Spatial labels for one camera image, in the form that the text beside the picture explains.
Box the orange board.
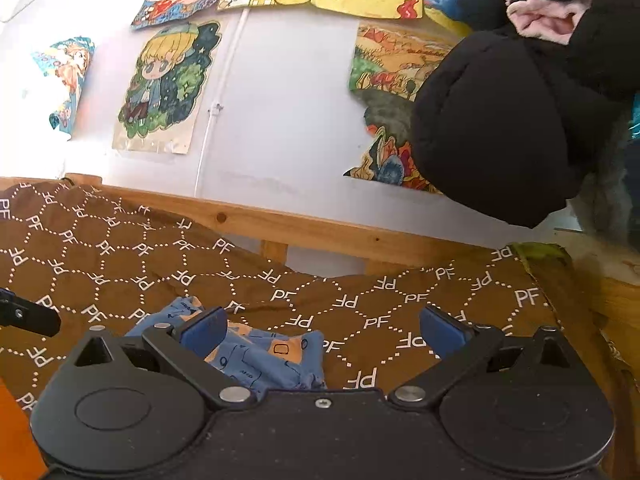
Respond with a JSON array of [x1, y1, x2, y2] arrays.
[[0, 376, 49, 480]]

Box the white wall cable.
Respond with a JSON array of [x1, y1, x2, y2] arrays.
[[194, 7, 249, 194]]

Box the blue patterned pants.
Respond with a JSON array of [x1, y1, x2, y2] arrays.
[[122, 296, 329, 402]]

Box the brown printed blanket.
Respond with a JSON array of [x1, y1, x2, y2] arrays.
[[0, 181, 626, 461]]

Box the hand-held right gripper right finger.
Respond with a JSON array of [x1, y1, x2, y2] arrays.
[[388, 305, 577, 409]]

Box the grey fuzzy garment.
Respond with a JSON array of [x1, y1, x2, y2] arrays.
[[575, 110, 640, 253]]

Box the blond figure wall poster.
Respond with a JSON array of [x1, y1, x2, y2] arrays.
[[112, 20, 224, 159]]

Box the green cloth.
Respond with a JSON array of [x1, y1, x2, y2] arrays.
[[505, 242, 572, 282]]

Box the wooden bed frame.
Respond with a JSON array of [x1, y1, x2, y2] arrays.
[[0, 172, 640, 480]]

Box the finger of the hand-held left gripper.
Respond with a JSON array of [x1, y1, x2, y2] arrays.
[[0, 287, 62, 339]]

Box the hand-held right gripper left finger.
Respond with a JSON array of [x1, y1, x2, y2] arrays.
[[64, 307, 256, 409]]

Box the pink garment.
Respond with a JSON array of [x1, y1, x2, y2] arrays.
[[500, 0, 594, 46]]

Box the landscape wall poster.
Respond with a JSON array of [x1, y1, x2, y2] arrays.
[[343, 22, 462, 196]]

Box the black padded jacket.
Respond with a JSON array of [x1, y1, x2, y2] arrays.
[[410, 0, 640, 229]]

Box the pale blue figure wall poster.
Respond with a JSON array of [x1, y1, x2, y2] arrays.
[[31, 36, 96, 139]]

